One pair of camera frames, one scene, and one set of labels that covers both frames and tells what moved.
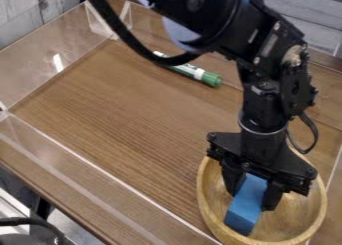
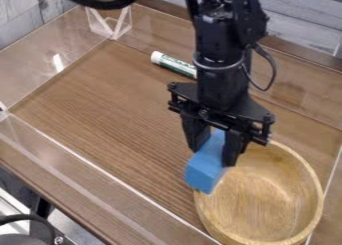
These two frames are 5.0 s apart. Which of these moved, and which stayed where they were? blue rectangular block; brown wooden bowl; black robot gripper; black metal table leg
Moved: black robot gripper; blue rectangular block
Stayed: black metal table leg; brown wooden bowl
